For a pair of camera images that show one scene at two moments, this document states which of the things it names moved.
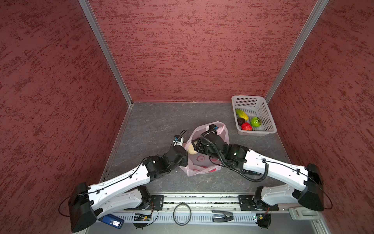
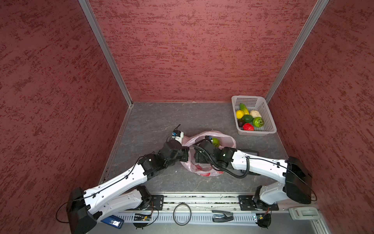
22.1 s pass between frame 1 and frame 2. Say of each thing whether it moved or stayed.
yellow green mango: moved
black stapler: stayed
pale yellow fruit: moved
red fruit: stayed
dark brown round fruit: stayed
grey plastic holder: stayed
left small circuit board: stayed
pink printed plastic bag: moved
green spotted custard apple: stayed
